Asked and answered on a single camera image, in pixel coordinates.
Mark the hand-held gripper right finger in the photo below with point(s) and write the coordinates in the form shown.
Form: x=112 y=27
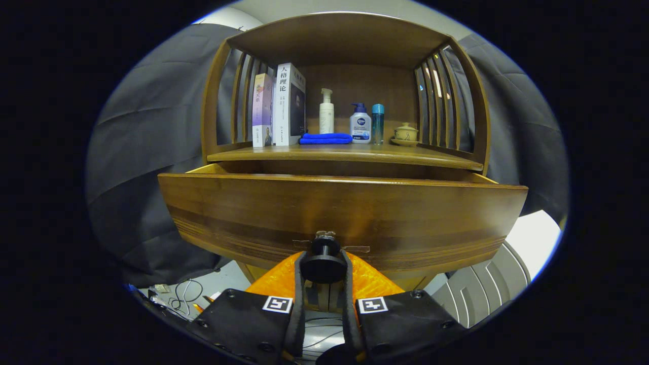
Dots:
x=350 y=314

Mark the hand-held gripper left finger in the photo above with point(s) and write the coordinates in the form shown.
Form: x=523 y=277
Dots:
x=298 y=314

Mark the wooden countertop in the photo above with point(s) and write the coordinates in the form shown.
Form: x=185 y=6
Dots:
x=329 y=153

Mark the brown wooden cabinet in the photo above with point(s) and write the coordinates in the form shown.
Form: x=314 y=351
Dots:
x=345 y=40

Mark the blue folded towel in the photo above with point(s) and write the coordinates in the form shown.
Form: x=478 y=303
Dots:
x=324 y=138

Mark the white bottle with blue cap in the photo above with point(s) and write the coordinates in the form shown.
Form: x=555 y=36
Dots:
x=360 y=129

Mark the beige lidded teacup with saucer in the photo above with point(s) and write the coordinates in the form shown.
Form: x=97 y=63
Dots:
x=405 y=134

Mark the teal bottle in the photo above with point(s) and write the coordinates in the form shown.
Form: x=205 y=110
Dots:
x=377 y=126

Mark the white pump bottle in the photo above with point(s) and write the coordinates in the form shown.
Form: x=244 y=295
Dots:
x=327 y=119

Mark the white flat board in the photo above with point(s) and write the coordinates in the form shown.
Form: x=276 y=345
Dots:
x=532 y=238

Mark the white book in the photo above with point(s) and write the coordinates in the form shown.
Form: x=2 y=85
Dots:
x=283 y=111

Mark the purple book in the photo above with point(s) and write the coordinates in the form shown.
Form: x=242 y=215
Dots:
x=262 y=106

